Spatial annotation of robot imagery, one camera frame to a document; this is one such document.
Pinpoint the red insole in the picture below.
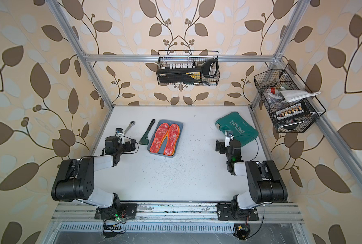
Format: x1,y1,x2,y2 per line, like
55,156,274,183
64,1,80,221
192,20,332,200
149,123,170,153
163,124,181,156

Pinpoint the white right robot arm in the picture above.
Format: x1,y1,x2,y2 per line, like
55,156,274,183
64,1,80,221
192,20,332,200
215,139,288,212

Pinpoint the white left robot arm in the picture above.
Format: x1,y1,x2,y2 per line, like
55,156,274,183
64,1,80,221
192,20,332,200
51,135,139,211

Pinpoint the grey-blue storage tray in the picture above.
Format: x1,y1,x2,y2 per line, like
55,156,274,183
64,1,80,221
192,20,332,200
147,119,184,158

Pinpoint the black yellow tool box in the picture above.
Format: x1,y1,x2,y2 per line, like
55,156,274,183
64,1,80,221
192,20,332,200
157,68,202,84

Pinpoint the green plastic tool case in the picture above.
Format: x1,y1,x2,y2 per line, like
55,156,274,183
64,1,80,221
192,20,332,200
215,112,258,147

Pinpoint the silver combination wrench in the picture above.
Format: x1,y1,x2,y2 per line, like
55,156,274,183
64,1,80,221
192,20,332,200
124,121,136,134

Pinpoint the green pipe wrench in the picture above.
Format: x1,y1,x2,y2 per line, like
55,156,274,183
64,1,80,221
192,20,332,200
139,119,156,145

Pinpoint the socket bit set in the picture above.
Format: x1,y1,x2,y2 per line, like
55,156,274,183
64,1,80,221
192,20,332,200
274,103,309,121

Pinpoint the white folded paper bag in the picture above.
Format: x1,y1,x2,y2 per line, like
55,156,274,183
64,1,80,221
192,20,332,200
278,90,321,103

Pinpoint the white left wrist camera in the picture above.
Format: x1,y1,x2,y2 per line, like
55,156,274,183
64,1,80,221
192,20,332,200
115,128,125,144

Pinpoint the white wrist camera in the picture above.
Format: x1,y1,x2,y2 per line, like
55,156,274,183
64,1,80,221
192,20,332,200
224,130,234,147
115,128,125,144

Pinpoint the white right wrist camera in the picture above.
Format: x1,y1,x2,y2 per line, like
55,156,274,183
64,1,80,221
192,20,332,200
224,130,234,147

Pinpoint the black wire basket right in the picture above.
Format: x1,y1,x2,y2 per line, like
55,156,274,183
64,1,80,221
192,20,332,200
254,64,326,133

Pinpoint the black wire basket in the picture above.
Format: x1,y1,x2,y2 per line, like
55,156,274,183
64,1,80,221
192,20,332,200
254,64,326,133
156,49,220,86

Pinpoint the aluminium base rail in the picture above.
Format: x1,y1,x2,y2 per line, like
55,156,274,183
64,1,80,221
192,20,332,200
51,202,304,233

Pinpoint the black wire basket back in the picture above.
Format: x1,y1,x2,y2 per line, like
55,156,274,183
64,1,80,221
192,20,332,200
156,49,220,86

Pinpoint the aluminium frame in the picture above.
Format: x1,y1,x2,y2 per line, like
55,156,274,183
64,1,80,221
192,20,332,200
46,1,362,190

